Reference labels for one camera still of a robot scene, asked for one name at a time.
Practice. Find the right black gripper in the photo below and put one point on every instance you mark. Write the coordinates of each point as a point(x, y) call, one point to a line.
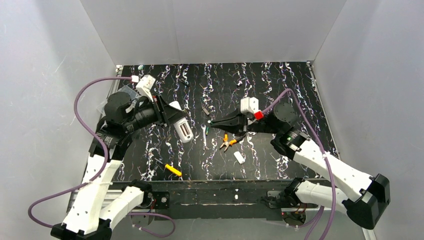
point(245, 122)

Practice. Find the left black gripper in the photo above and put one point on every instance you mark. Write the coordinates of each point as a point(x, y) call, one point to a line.
point(161, 111)

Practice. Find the white remote control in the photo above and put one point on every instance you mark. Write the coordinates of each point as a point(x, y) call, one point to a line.
point(182, 127)

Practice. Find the white battery cover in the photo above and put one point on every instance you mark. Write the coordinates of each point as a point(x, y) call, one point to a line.
point(239, 157)

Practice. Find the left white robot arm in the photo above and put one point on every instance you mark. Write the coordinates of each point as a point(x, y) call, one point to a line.
point(138, 193)

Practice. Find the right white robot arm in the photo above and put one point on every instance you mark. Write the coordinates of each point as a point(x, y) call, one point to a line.
point(359, 195)

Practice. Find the orange handled pliers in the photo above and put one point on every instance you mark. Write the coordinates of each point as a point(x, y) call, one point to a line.
point(228, 143)

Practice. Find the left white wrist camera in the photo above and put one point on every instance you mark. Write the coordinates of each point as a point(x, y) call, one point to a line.
point(144, 85)

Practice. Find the yellow handled screwdriver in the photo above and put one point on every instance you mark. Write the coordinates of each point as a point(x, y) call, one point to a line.
point(172, 169)

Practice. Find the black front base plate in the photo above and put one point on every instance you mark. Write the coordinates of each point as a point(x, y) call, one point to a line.
point(224, 199)

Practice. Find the aluminium frame rail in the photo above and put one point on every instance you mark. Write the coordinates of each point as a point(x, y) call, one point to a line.
point(84, 221)

